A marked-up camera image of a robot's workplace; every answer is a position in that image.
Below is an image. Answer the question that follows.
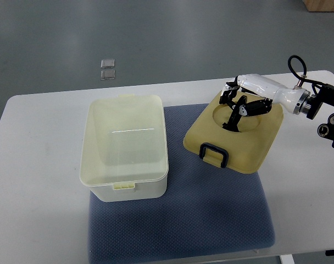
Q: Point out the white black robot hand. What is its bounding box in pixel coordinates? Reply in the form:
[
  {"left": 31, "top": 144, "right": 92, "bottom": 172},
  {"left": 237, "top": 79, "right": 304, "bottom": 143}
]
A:
[{"left": 219, "top": 74, "right": 310, "bottom": 132}]

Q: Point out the yellow box lid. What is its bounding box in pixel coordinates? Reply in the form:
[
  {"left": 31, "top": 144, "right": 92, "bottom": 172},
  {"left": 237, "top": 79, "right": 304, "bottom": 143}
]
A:
[{"left": 183, "top": 94, "right": 283, "bottom": 174}]

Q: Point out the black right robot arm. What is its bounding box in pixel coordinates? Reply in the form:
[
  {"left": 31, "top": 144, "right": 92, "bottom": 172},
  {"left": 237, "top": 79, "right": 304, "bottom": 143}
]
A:
[{"left": 287, "top": 55, "right": 334, "bottom": 148}]

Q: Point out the white storage box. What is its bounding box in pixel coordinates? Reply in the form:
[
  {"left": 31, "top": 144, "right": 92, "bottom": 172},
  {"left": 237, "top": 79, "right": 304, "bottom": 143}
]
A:
[{"left": 80, "top": 95, "right": 169, "bottom": 202}]

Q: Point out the wooden crate corner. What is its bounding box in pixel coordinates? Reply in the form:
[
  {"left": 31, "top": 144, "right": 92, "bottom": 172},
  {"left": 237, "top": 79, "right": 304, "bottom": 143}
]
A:
[{"left": 302, "top": 0, "right": 334, "bottom": 12}]

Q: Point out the blue grey cushion mat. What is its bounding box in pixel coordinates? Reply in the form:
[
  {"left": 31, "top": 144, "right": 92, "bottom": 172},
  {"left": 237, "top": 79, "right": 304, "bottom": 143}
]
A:
[{"left": 88, "top": 104, "right": 275, "bottom": 263}]

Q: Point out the upper metal floor plate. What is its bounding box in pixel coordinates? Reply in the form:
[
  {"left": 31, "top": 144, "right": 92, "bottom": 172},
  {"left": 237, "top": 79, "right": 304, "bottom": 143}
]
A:
[{"left": 101, "top": 59, "right": 115, "bottom": 69}]

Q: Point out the white table leg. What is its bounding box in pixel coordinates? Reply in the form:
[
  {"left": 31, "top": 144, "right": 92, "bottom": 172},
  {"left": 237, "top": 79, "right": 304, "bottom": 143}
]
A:
[{"left": 280, "top": 254, "right": 295, "bottom": 264}]

